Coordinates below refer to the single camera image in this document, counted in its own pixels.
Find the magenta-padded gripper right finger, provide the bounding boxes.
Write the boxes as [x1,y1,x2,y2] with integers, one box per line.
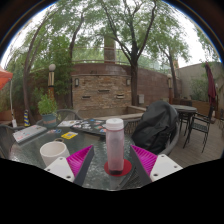
[129,144,184,187]

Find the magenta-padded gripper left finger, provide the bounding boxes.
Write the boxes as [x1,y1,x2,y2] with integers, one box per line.
[44,144,95,187]

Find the pink white-capped drink bottle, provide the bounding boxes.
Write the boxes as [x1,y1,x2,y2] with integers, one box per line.
[104,117,126,176]

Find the flat round red coaster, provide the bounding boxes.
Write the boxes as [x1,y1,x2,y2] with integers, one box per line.
[103,158,133,178]

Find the white mug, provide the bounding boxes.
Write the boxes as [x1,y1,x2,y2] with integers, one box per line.
[39,140,71,168]

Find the yellow card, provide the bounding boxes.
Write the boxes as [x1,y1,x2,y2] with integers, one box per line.
[60,131,79,140]

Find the black jacket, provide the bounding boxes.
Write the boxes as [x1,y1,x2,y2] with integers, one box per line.
[131,100,179,155]

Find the black laptop with stickers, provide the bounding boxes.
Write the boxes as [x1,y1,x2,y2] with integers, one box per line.
[70,118,108,136]

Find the small blue card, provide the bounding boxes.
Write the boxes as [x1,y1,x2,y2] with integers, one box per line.
[46,128,63,135]

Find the white printed booklet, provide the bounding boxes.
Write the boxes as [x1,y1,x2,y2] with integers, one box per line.
[57,119,81,128]

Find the green plant in teal pot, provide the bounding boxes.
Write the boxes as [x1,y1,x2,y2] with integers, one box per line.
[37,94,59,128]

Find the silver laptop with stickers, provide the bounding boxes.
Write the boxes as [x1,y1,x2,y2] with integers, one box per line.
[12,124,48,144]

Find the black metal chair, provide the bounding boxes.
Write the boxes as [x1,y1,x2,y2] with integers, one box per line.
[182,106,216,154]

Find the round dark patio table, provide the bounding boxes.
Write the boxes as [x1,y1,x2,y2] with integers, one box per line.
[171,104,198,133]

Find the yellow blue striped bollard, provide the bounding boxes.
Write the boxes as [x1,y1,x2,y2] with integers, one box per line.
[23,109,31,128]

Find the leafy green tree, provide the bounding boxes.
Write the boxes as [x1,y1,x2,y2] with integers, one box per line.
[49,6,91,109]
[149,26,193,101]
[96,0,168,107]
[6,13,58,125]

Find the closed maroon patio umbrella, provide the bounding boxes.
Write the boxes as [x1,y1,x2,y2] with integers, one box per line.
[204,61,218,108]

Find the orange canopy with white pole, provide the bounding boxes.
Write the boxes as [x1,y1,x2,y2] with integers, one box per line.
[0,65,18,128]

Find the globe-topped lamp post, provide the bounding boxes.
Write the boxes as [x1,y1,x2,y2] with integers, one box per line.
[166,73,174,105]
[47,63,57,101]

